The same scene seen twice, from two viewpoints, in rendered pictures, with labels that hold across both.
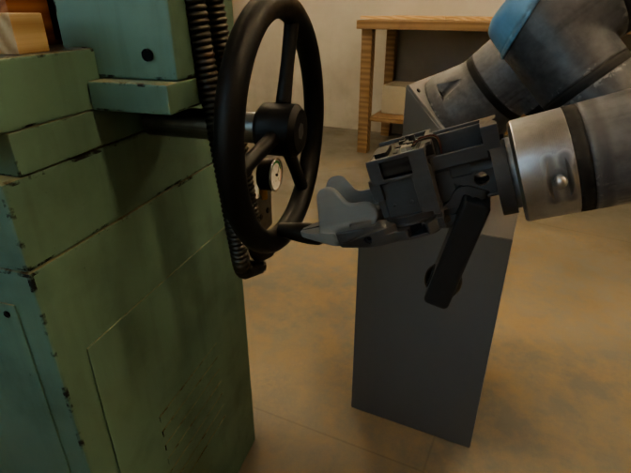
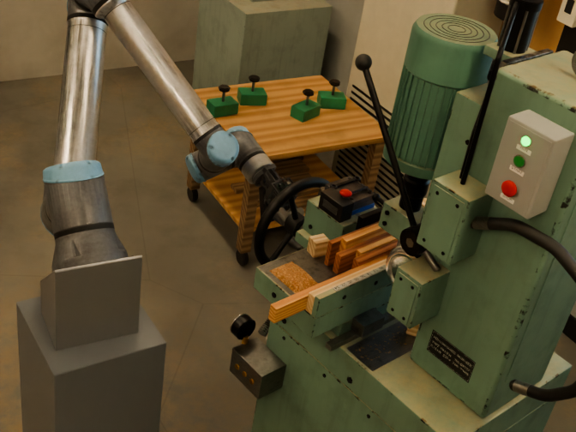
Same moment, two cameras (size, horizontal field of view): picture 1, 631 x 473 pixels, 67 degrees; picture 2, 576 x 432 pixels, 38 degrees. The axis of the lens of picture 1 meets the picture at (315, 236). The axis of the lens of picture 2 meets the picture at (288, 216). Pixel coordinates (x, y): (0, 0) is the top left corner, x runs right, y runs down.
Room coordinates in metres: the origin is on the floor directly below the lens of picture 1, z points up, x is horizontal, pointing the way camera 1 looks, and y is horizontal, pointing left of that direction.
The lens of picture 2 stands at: (2.24, 0.89, 2.09)
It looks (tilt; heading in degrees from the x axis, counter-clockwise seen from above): 34 degrees down; 208
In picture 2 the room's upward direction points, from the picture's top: 10 degrees clockwise
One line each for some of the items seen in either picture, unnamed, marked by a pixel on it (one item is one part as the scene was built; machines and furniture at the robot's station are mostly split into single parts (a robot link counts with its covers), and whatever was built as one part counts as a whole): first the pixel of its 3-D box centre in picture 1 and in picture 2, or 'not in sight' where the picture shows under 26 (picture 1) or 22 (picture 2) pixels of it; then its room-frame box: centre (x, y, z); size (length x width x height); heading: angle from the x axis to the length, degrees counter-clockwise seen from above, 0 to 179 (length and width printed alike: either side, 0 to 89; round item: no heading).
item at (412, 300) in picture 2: not in sight; (417, 291); (0.85, 0.50, 1.02); 0.09 x 0.07 x 0.12; 163
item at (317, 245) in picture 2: not in sight; (318, 245); (0.73, 0.20, 0.92); 0.04 x 0.03 x 0.04; 152
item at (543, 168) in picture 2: not in sight; (527, 164); (0.87, 0.63, 1.40); 0.10 x 0.06 x 0.16; 73
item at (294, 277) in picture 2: not in sight; (295, 274); (0.85, 0.21, 0.91); 0.10 x 0.07 x 0.02; 73
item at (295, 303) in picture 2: not in sight; (370, 270); (0.73, 0.34, 0.92); 0.60 x 0.02 x 0.04; 163
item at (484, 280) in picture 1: (433, 303); (89, 395); (0.98, -0.29, 0.28); 0.30 x 0.30 x 0.55; 65
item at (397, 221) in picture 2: not in sight; (411, 227); (0.65, 0.38, 1.03); 0.14 x 0.07 x 0.09; 73
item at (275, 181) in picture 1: (268, 178); (243, 330); (0.83, 0.09, 0.65); 0.06 x 0.04 x 0.08; 163
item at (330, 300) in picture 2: not in sight; (409, 265); (0.65, 0.40, 0.93); 0.60 x 0.02 x 0.06; 163
